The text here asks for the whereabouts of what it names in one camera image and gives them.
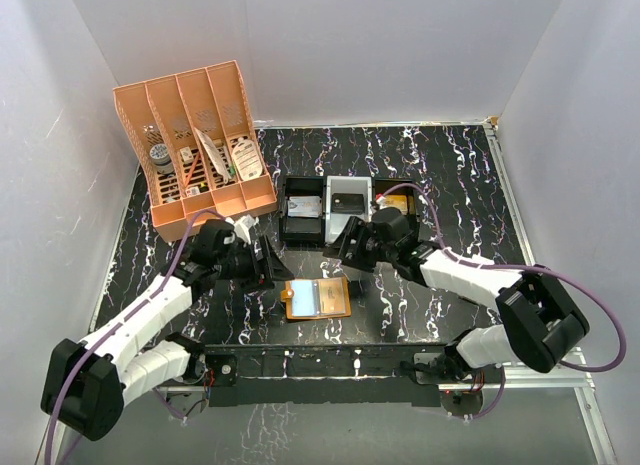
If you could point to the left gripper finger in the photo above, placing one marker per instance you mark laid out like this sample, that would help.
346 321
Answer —
274 269
260 278

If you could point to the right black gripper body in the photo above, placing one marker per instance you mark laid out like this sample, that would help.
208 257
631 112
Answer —
388 251

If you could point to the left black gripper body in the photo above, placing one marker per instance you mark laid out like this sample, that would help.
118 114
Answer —
239 265

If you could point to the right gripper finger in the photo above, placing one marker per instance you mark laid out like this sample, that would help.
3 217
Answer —
359 253
340 247

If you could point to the orange leather card holder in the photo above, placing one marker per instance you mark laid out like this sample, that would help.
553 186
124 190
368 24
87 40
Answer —
301 300

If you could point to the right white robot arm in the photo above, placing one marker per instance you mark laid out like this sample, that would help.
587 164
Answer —
539 321

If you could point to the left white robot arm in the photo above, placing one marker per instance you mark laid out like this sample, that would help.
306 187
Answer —
90 382

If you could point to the white middle card bin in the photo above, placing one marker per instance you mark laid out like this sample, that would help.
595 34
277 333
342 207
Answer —
335 222

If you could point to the gold credit card stack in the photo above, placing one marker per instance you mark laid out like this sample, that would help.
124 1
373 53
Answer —
404 203

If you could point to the right black card bin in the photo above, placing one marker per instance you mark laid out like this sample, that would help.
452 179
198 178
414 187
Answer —
393 192

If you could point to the black card bin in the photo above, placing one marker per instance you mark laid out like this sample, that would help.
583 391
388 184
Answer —
393 192
301 231

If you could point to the black credit card stack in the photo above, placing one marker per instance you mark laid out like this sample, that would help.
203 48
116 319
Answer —
348 203

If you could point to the silver credit card stack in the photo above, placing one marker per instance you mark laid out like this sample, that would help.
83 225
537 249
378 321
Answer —
304 207

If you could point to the left black card bin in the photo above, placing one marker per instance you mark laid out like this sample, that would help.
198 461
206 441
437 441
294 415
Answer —
301 231

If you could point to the orange pencil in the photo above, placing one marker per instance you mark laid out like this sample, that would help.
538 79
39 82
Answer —
192 168

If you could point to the white paper leaflet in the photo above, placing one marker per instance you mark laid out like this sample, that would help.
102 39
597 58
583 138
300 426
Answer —
214 155

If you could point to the white labelled package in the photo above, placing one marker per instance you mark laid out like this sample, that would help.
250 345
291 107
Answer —
247 159

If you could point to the grey tape roll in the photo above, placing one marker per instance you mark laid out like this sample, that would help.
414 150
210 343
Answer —
160 158

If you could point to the peach desk file organizer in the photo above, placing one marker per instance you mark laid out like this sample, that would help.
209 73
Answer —
167 110

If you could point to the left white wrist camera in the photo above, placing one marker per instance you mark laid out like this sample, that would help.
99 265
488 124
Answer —
244 228

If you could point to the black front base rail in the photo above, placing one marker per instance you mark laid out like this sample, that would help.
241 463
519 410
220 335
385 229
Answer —
336 374

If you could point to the aluminium table frame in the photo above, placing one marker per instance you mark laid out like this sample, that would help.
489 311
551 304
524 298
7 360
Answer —
455 163

